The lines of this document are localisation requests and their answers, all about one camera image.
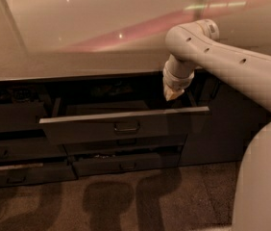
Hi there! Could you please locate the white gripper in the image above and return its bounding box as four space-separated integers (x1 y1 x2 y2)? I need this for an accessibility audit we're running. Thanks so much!
163 68 194 101

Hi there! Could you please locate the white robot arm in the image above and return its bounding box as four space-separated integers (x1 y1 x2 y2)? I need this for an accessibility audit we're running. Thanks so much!
163 19 271 231

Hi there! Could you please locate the dark grey cabinet door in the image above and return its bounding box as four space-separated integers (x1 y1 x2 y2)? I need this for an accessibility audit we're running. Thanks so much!
180 70 271 166

